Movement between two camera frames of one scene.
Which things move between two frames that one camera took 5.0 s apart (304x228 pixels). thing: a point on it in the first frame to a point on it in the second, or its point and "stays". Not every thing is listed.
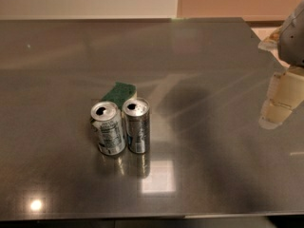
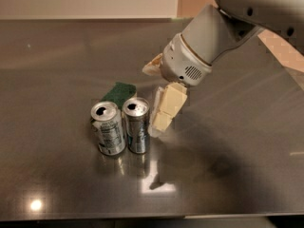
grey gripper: (293, 42) to (180, 60)
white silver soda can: (108, 125) stays
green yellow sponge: (120, 93) stays
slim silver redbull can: (136, 112) stays
